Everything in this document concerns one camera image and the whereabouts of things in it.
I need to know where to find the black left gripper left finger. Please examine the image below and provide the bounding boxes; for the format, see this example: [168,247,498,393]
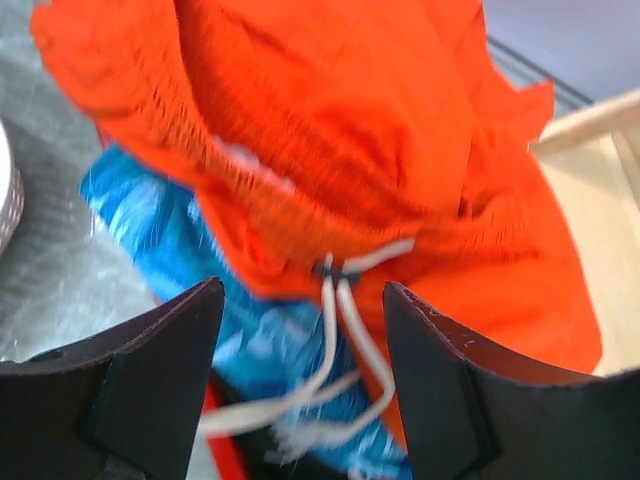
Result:
[1,279,224,479]

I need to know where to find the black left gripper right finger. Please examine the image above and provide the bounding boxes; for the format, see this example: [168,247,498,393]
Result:
[383,283,639,479]

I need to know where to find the orange drawstring shorts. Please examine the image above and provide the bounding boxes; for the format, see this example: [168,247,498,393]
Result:
[30,1,602,446]

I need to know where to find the blue leaf-patterned shorts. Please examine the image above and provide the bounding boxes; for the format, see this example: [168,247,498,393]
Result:
[80,145,411,479]

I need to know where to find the red plastic bin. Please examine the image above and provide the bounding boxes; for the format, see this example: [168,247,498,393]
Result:
[202,376,250,480]

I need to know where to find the white perforated laundry basket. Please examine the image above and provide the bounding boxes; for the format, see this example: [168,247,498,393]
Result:
[0,122,24,254]

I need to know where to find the wooden clothes rack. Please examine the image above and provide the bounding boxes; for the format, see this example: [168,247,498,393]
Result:
[531,90,639,376]

